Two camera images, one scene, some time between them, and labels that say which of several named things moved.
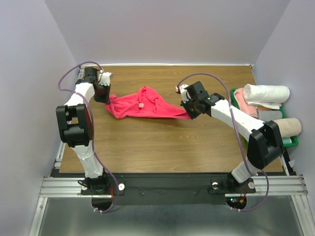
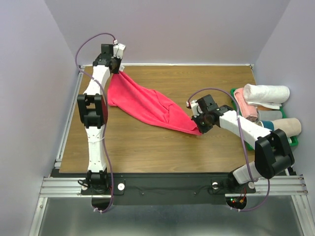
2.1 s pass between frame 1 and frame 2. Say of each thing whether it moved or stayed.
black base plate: stayed
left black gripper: moved
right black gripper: moved
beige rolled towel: stayed
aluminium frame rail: stayed
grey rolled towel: stayed
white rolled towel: stayed
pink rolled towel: stayed
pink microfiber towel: moved
